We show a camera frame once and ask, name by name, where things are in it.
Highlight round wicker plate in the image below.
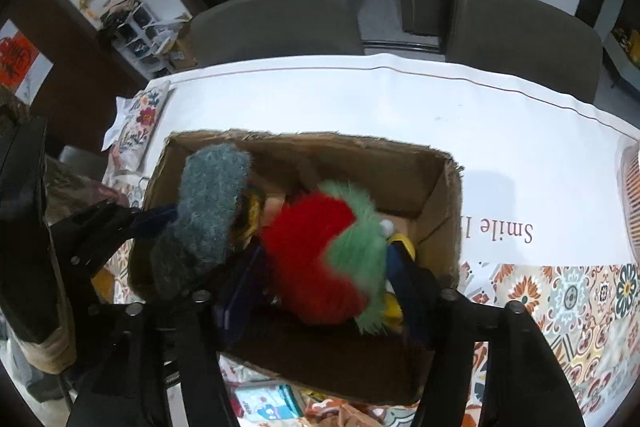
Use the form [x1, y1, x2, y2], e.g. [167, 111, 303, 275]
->
[618, 143, 640, 261]

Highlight grey fuzzy plush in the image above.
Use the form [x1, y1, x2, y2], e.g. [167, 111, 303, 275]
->
[150, 143, 252, 300]

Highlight grey dining chair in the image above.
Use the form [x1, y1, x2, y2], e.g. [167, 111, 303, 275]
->
[446, 0, 602, 103]
[189, 0, 364, 67]

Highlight red green plush toy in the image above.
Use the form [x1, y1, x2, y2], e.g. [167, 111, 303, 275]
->
[260, 181, 387, 334]

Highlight blue white small box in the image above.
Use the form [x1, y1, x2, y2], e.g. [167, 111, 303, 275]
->
[234, 384, 303, 423]

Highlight grey dining chair left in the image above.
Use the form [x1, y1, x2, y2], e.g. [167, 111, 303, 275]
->
[189, 0, 364, 67]

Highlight floral patterned tablecloth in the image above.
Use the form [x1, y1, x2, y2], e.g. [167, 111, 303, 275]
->
[106, 54, 639, 426]

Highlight brown cardboard box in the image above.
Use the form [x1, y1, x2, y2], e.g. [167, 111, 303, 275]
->
[129, 130, 462, 405]

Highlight white shelf with clutter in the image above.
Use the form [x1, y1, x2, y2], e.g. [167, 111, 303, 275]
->
[78, 0, 192, 80]

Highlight floral tissue box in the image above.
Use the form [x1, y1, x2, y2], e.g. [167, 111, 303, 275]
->
[102, 79, 171, 172]

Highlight grey dining chair right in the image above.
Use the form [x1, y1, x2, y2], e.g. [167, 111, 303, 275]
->
[446, 0, 602, 103]

